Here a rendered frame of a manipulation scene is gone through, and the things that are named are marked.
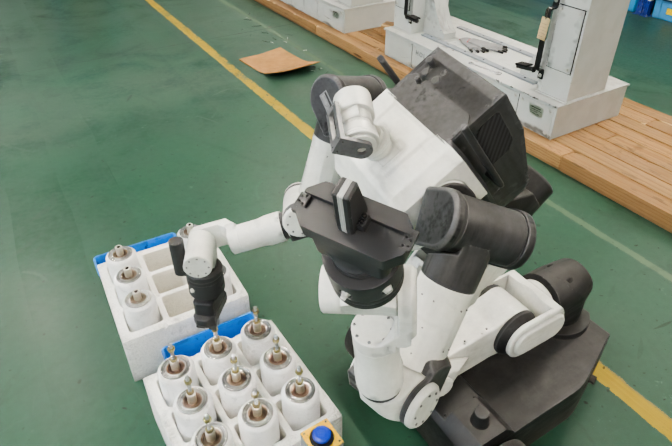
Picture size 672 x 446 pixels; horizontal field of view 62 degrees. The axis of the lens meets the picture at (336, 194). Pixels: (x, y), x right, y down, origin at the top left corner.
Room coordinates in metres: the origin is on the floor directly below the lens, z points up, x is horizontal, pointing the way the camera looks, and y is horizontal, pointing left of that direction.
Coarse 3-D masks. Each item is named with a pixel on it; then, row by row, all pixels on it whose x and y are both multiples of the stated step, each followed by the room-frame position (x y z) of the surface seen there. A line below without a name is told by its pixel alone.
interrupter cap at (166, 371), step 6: (168, 360) 0.96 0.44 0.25; (180, 360) 0.96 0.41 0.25; (186, 360) 0.96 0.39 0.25; (162, 366) 0.94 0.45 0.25; (168, 366) 0.94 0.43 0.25; (180, 366) 0.95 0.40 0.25; (186, 366) 0.94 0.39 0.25; (162, 372) 0.92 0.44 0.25; (168, 372) 0.92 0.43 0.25; (174, 372) 0.93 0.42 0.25; (180, 372) 0.92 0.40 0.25; (186, 372) 0.92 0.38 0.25; (168, 378) 0.91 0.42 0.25; (174, 378) 0.91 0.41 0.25
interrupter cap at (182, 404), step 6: (198, 390) 0.87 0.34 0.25; (204, 390) 0.87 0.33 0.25; (180, 396) 0.85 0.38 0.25; (186, 396) 0.85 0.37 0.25; (198, 396) 0.85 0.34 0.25; (204, 396) 0.85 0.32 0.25; (180, 402) 0.84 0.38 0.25; (186, 402) 0.84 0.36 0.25; (198, 402) 0.84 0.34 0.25; (204, 402) 0.84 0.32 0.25; (180, 408) 0.82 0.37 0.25; (186, 408) 0.82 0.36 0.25; (192, 408) 0.82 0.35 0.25; (198, 408) 0.82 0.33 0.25
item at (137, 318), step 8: (152, 296) 1.20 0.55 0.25; (152, 304) 1.18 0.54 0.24; (128, 312) 1.15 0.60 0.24; (136, 312) 1.14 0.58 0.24; (144, 312) 1.15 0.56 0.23; (152, 312) 1.17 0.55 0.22; (128, 320) 1.15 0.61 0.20; (136, 320) 1.14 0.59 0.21; (144, 320) 1.15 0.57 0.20; (152, 320) 1.16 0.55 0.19; (160, 320) 1.20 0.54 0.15; (136, 328) 1.14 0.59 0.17
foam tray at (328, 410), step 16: (240, 336) 1.11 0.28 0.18; (240, 352) 1.05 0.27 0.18; (256, 368) 1.00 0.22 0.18; (304, 368) 1.00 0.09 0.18; (144, 384) 0.96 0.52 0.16; (208, 384) 0.94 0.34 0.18; (160, 400) 0.89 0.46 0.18; (272, 400) 0.89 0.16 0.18; (320, 400) 0.89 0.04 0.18; (160, 416) 0.85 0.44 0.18; (224, 416) 0.85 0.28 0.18; (320, 416) 0.89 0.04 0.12; (336, 416) 0.85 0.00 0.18; (176, 432) 0.80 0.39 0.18; (288, 432) 0.80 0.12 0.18
